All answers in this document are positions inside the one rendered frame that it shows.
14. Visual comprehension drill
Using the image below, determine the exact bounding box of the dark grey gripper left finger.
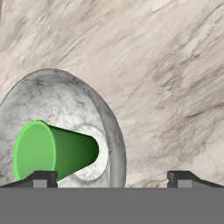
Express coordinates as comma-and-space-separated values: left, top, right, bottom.
0, 170, 59, 189

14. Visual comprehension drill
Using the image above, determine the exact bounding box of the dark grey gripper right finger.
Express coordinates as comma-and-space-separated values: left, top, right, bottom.
166, 170, 224, 189

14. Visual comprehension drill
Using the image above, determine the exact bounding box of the green cup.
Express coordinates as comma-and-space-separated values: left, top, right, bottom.
13, 120, 100, 182

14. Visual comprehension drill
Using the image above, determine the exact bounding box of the white marble bowl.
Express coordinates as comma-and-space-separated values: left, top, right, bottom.
0, 68, 127, 189

